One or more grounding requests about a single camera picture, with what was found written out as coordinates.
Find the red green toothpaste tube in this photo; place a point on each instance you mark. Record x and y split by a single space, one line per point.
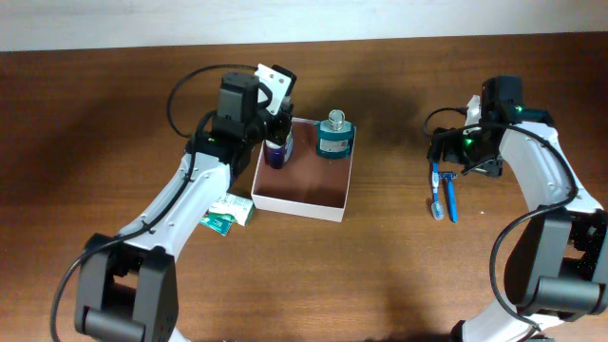
218 224

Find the blue disposable razor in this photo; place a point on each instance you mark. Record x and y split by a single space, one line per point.
449 177

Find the green white soap packet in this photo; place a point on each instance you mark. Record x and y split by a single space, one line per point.
234 208

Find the purple foaming soap pump bottle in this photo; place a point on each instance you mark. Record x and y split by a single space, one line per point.
277 155

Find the blue white toothbrush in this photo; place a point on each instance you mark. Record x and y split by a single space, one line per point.
436 207

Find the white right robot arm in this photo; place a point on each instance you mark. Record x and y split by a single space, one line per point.
548 266

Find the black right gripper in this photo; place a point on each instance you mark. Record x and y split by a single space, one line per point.
452 153

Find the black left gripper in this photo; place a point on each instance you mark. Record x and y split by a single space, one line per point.
280 129

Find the pink cardboard box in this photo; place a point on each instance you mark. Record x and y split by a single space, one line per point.
308 185

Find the teal mouthwash bottle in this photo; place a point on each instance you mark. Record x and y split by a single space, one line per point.
335 136

